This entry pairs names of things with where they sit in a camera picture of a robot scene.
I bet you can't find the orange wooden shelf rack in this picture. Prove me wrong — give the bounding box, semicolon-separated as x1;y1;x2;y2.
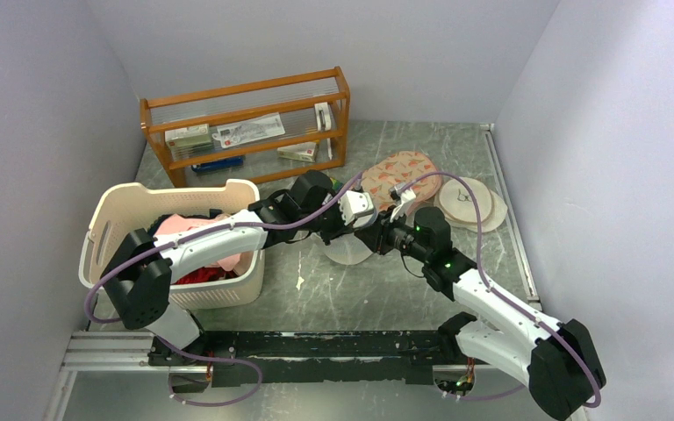
139;67;351;188

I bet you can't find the pink cloth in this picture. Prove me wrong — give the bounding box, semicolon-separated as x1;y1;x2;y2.
147;213;241;271

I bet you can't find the white box on shelf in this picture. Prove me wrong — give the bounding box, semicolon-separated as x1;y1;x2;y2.
164;124;212;153

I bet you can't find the peach patterned laundry bag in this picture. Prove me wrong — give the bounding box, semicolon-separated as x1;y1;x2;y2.
360;151;442;214

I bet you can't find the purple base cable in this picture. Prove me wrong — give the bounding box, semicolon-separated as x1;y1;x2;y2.
156;354;264;407

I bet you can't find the red cloth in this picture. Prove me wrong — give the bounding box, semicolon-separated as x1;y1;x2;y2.
175;267;237;285

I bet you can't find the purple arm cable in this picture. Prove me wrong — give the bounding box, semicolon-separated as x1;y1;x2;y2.
83;171;366;325
391;171;603;409

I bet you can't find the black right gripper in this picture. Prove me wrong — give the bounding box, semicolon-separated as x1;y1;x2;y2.
355;205;431;264

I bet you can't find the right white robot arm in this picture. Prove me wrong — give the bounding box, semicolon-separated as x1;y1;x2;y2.
355;207;606;420

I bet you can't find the cream round laundry bag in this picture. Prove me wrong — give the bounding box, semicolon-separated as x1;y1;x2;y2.
434;177;508;233

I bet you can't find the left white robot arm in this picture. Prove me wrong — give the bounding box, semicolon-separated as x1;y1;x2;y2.
85;170;371;365

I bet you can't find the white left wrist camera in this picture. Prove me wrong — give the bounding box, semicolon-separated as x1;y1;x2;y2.
338;190;377;229

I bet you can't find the white mesh laundry bag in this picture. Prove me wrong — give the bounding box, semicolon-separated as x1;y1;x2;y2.
319;234;373;266

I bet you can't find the white upright box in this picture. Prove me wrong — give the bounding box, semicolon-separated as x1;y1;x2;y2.
313;102;333;132

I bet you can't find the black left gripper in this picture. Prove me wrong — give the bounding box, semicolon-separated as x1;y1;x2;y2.
299;193;359;246

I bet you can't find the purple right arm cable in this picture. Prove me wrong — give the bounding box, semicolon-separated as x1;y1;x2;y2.
391;171;603;409

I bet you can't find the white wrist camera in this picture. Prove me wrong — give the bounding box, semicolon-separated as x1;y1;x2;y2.
338;190;377;229
389;182;416;222

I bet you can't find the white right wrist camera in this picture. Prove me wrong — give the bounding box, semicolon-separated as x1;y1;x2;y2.
389;182;416;222

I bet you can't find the white packet on shelf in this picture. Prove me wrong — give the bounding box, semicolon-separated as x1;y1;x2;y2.
212;113;285;149

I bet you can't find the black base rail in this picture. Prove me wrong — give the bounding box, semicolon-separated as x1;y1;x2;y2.
147;330;470;388

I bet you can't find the cream plastic laundry basket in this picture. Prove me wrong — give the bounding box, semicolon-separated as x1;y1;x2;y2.
78;179;265;310

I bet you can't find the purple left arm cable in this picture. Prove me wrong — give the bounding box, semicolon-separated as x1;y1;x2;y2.
83;171;366;325

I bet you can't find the pack of coloured markers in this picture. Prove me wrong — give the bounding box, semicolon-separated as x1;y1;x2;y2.
329;176;345;193

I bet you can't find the small white red box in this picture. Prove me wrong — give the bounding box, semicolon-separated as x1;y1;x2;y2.
276;141;319;163

